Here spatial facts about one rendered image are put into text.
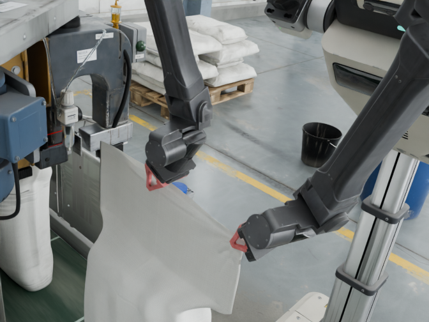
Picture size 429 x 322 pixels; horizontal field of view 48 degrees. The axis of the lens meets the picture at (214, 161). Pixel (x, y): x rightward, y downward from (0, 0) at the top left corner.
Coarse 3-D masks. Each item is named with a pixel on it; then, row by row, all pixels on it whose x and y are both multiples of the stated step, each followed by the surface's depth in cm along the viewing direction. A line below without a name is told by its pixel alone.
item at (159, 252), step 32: (128, 160) 115; (128, 192) 119; (160, 192) 107; (128, 224) 123; (160, 224) 110; (192, 224) 102; (96, 256) 125; (128, 256) 120; (160, 256) 114; (192, 256) 105; (224, 256) 98; (96, 288) 127; (128, 288) 116; (160, 288) 111; (192, 288) 109; (224, 288) 101; (96, 320) 131; (128, 320) 119; (160, 320) 112; (192, 320) 113
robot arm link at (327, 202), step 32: (416, 32) 49; (416, 64) 49; (384, 96) 55; (416, 96) 52; (352, 128) 62; (384, 128) 57; (352, 160) 64; (320, 192) 73; (352, 192) 70; (320, 224) 76
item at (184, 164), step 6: (174, 162) 100; (180, 162) 100; (186, 162) 100; (192, 162) 107; (156, 168) 100; (162, 168) 101; (168, 168) 101; (174, 168) 101; (180, 168) 101; (186, 168) 105; (192, 168) 106; (162, 174) 100; (168, 174) 101; (174, 174) 102; (162, 180) 100
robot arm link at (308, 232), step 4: (296, 228) 78; (308, 228) 80; (296, 232) 78; (300, 232) 78; (304, 232) 79; (308, 232) 80; (312, 232) 81; (296, 236) 80; (300, 236) 80; (304, 236) 80; (308, 236) 80; (312, 236) 80; (292, 240) 82; (296, 240) 82; (300, 240) 82
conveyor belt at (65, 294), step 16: (64, 256) 185; (80, 256) 186; (0, 272) 173; (64, 272) 177; (80, 272) 178; (16, 288) 168; (48, 288) 169; (64, 288) 170; (80, 288) 171; (16, 304) 161; (32, 304) 162; (48, 304) 163; (64, 304) 164; (80, 304) 165; (16, 320) 156; (32, 320) 156; (48, 320) 157; (64, 320) 158; (80, 320) 159
